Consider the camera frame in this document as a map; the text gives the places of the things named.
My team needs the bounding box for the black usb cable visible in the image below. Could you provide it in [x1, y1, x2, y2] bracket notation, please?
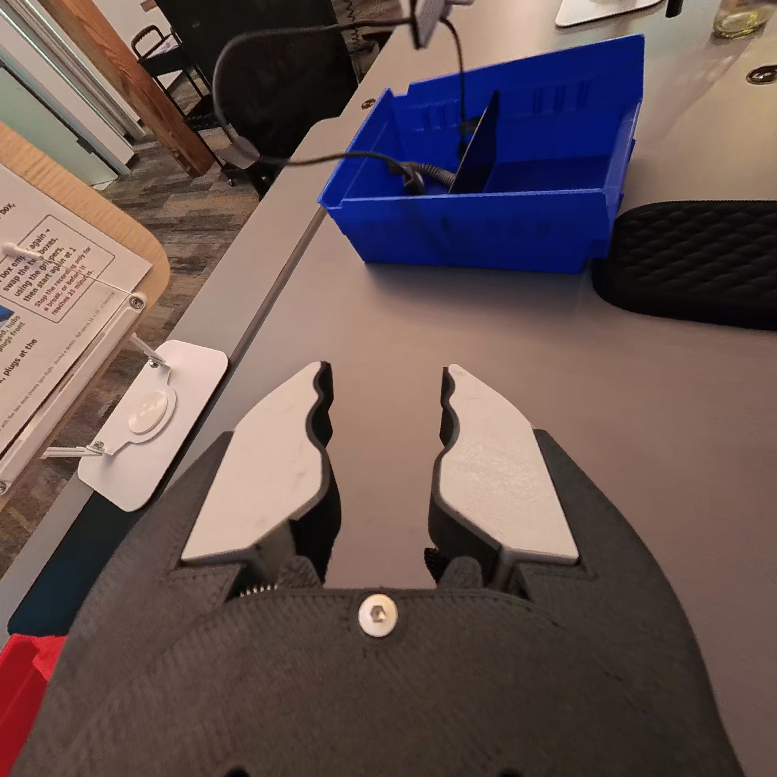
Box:
[212, 17, 469, 190]

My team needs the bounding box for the instruction sheet on stand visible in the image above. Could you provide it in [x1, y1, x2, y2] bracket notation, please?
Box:
[0, 121, 172, 512]

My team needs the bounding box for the wooden support column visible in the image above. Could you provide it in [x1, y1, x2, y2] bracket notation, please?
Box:
[42, 0, 227, 178]

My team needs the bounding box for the white laptop stand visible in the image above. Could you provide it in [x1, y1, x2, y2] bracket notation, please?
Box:
[555, 0, 664, 29]

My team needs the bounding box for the grey braided usb cable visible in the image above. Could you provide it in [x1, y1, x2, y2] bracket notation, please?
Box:
[401, 161, 457, 190]

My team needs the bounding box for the red storage bin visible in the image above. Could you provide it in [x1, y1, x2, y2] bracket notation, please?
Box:
[0, 634, 68, 763]

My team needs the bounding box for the blue storage bin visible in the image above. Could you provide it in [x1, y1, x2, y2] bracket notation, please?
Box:
[318, 33, 645, 275]

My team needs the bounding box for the black wire frame chair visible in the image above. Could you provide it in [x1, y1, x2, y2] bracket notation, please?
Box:
[130, 24, 239, 184]

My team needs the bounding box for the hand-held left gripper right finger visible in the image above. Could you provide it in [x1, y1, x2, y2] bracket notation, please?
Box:
[427, 364, 582, 588]

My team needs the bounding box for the clear drink bottle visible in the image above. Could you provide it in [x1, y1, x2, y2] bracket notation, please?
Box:
[712, 0, 773, 38]

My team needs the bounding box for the white stand base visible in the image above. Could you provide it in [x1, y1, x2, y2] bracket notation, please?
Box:
[42, 339, 230, 513]

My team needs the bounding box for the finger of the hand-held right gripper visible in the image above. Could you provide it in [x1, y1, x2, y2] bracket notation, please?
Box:
[412, 0, 476, 51]

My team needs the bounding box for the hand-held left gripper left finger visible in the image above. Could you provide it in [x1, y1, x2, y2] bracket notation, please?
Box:
[181, 361, 342, 588]

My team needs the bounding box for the black quilted wrist rest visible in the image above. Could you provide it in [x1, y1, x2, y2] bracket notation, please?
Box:
[592, 200, 777, 332]

